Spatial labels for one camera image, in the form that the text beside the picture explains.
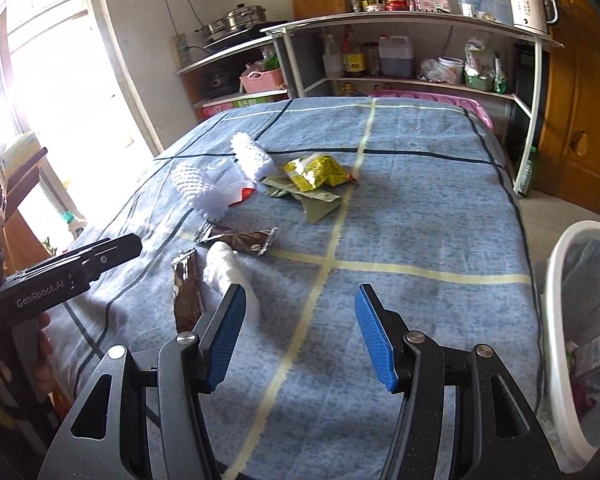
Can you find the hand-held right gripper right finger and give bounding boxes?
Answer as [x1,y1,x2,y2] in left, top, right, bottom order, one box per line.
[355,283,561,480]

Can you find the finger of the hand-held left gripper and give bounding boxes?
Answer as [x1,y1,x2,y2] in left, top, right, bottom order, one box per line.
[61,233,144,282]

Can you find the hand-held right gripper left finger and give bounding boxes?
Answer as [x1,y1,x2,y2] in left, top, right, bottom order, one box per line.
[50,283,248,480]

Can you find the brown snack wrapper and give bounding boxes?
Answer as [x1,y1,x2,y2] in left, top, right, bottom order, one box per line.
[194,222,279,258]
[171,247,206,333]

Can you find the white tissue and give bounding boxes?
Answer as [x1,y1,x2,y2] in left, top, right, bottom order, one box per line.
[202,241,258,321]

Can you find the white foam fruit net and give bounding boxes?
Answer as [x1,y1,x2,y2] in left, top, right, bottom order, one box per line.
[230,132,273,181]
[170,165,231,222]

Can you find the clear cup with red label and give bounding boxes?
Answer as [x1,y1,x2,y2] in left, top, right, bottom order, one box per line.
[205,156,257,207]

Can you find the olive green packet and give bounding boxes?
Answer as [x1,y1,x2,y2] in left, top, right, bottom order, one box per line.
[264,175,342,223]

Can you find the yellow snack wrapper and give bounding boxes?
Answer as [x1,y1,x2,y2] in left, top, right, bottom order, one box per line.
[284,154,357,192]

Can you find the white round bin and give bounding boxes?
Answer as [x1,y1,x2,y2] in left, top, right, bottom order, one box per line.
[542,220,600,473]

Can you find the maroon snack wrapper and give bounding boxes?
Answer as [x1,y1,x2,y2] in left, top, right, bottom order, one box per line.
[575,385,600,421]

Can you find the person's left hand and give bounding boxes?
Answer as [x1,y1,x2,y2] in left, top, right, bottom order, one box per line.
[0,310,55,406]

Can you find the white green detergent bottle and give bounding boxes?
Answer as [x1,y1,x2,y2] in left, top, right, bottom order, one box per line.
[60,212,88,241]

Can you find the wooden furniture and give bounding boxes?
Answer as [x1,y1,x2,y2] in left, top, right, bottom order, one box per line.
[0,147,81,271]

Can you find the pink cardboard box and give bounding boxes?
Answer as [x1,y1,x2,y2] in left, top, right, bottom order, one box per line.
[195,97,261,121]

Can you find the black kitchen appliance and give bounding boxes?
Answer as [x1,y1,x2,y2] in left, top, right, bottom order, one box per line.
[202,67,236,96]

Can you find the white power strip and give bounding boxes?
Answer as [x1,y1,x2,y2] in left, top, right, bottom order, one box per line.
[172,33,191,68]

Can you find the clear bin liner bag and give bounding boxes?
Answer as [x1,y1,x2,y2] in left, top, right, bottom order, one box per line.
[560,237,600,341]

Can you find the low white shelf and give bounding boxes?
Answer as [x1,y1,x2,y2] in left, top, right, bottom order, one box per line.
[175,35,291,121]

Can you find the green plastic bottle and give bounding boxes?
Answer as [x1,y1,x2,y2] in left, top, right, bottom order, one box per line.
[522,146,538,196]

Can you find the pink woven basket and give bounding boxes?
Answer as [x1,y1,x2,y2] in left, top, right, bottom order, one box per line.
[239,69,285,95]

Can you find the green bag in basket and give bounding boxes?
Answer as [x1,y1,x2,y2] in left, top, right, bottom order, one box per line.
[247,47,281,75]

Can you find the pink lid storage box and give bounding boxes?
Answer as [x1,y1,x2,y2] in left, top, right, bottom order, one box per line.
[370,90,495,133]

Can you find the steel pan with lid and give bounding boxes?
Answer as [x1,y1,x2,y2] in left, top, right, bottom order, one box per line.
[195,19,228,41]

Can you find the steel steamer pot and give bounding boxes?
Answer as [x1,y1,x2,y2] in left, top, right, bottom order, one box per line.
[222,2,270,31]

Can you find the crumpled clear plastic bag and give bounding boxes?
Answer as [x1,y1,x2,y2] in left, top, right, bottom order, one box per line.
[420,58,451,83]

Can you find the green plastic bowl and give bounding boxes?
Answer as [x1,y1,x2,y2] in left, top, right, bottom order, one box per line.
[462,72,496,92]

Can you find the dark glass jar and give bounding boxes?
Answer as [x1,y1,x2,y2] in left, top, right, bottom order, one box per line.
[365,42,382,77]

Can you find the white plastic tub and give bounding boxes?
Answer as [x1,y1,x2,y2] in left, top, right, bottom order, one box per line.
[437,56,465,83]

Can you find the wooden door knob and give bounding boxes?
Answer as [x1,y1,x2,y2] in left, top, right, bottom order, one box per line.
[567,130,590,158]

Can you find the jerrycan with dark liquid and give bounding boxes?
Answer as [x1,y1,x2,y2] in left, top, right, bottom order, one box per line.
[378,34,415,79]

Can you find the yellow label cooking oil bottle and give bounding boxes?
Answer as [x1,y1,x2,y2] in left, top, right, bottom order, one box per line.
[341,27,367,78]

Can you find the clear plastic bottle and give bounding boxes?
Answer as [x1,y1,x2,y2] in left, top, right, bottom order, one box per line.
[322,34,343,78]

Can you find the green and white packet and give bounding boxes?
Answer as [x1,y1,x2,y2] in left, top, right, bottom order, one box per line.
[492,57,508,95]

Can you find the white food packets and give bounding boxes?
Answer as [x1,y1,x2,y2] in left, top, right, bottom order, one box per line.
[462,35,498,81]

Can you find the wooden door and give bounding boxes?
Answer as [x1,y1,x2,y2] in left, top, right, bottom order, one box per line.
[527,0,600,223]

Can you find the white metal shelf rack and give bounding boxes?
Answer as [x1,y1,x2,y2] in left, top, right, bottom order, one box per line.
[260,12,563,198]

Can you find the clear plastic storage box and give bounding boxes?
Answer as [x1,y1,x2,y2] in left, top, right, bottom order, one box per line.
[450,0,516,26]

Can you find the white electric kettle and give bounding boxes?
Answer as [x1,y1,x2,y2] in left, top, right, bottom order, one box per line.
[505,0,561,36]

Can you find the white window frame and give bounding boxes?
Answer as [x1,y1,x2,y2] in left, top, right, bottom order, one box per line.
[0,0,166,241]

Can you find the black wall cable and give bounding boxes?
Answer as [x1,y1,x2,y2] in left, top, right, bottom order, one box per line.
[162,0,206,56]

